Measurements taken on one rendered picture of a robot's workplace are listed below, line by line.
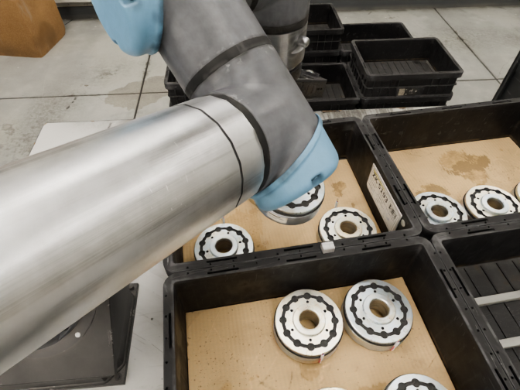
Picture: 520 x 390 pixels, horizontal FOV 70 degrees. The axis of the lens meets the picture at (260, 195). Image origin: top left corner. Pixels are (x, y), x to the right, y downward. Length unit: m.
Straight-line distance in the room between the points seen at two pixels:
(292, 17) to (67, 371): 0.61
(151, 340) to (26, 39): 2.76
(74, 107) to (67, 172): 2.49
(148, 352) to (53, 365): 0.15
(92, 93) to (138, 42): 2.46
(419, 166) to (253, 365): 0.54
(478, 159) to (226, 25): 0.77
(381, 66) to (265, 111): 1.68
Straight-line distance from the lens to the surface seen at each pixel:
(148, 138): 0.19
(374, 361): 0.62
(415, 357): 0.64
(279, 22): 0.36
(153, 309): 0.79
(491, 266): 0.77
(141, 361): 0.76
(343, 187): 0.79
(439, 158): 0.92
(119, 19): 0.29
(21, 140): 2.54
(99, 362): 0.70
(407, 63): 1.96
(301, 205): 0.53
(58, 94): 2.82
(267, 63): 0.27
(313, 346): 0.58
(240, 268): 0.54
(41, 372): 0.74
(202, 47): 0.27
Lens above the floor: 1.40
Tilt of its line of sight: 49 degrees down
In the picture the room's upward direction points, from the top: straight up
